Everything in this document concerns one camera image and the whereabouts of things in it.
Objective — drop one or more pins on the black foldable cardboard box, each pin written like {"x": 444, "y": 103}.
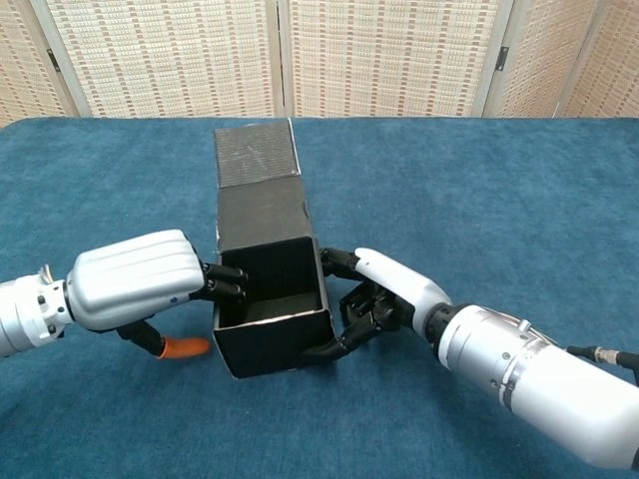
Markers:
{"x": 264, "y": 214}

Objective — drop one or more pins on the bamboo folding screen panel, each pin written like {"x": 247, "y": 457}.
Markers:
{"x": 175, "y": 55}
{"x": 614, "y": 65}
{"x": 25, "y": 65}
{"x": 389, "y": 55}
{"x": 539, "y": 55}

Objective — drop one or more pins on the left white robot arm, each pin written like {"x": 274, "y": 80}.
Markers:
{"x": 25, "y": 314}

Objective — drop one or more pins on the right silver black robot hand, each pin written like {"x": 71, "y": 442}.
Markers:
{"x": 404, "y": 284}

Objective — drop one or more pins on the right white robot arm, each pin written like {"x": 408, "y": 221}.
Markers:
{"x": 549, "y": 394}

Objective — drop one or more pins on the black screen hinge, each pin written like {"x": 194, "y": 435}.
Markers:
{"x": 502, "y": 55}
{"x": 51, "y": 56}

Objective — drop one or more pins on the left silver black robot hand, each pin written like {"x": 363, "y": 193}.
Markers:
{"x": 135, "y": 274}

